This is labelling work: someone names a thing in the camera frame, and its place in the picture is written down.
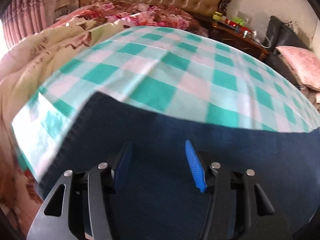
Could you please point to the teal white checkered tablecloth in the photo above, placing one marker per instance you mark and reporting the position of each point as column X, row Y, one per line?
column 169, row 71

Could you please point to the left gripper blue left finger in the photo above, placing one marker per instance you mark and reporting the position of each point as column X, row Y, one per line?
column 121, row 165

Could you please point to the blue denim jeans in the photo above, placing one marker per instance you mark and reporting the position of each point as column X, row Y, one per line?
column 159, row 199

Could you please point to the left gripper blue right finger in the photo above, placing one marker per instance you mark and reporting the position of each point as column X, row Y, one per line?
column 196, row 167

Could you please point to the yellow lidded jar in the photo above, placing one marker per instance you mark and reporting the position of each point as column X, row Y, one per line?
column 217, row 16

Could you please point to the large pink floral pillow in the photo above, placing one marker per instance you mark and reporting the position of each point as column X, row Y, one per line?
column 304, row 63

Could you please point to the pink curtain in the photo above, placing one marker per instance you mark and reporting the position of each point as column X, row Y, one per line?
column 23, row 18

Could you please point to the white charger with cable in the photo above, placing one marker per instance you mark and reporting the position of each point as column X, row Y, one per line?
column 261, row 39

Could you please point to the green crumpled bag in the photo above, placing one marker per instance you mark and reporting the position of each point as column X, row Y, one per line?
column 238, row 21

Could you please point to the black leather armchair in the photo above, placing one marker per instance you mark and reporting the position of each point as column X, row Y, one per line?
column 280, row 34

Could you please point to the red box on nightstand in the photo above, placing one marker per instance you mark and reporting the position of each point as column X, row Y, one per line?
column 237, row 27

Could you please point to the floral pink bed quilt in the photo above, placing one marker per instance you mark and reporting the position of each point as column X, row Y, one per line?
column 26, row 66

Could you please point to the dark wooden nightstand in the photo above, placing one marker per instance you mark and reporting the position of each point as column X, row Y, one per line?
column 228, row 36

